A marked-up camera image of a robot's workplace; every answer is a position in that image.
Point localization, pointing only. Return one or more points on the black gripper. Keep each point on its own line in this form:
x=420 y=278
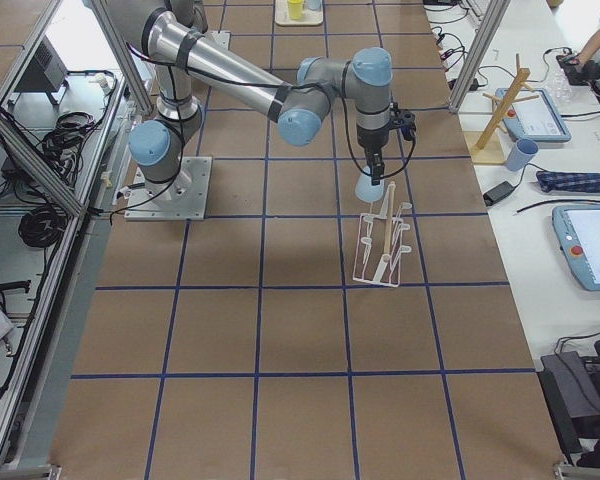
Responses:
x=369 y=140

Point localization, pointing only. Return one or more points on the light blue plastic cup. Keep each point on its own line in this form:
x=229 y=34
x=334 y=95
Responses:
x=365 y=190

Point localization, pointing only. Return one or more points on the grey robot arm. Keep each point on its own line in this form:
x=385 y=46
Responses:
x=171 y=34

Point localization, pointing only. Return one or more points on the blue cup on desk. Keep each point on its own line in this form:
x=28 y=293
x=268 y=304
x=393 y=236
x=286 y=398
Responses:
x=521 y=153

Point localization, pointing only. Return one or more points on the yellow plastic cup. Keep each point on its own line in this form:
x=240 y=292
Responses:
x=295 y=9

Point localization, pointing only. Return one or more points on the wooden mug tree stand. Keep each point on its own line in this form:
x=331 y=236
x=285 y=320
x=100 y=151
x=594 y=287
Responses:
x=482 y=148

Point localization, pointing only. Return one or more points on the black power adapter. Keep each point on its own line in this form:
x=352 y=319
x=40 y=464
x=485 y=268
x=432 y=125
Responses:
x=498 y=193

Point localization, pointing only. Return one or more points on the cream plastic tray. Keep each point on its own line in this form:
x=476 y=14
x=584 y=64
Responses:
x=310 y=18

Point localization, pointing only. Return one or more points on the blue teach pendant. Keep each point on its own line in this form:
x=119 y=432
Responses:
x=577 y=229
x=535 y=116

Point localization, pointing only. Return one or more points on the checked blue pouch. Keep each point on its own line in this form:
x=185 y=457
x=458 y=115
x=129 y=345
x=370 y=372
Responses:
x=568 y=181

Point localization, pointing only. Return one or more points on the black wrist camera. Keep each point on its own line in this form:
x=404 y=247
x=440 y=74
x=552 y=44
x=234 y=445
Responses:
x=404 y=121

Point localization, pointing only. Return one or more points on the white wire cup rack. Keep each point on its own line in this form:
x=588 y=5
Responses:
x=379 y=243

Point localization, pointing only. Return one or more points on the aluminium frame post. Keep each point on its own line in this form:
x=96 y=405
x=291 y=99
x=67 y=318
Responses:
x=489 y=15

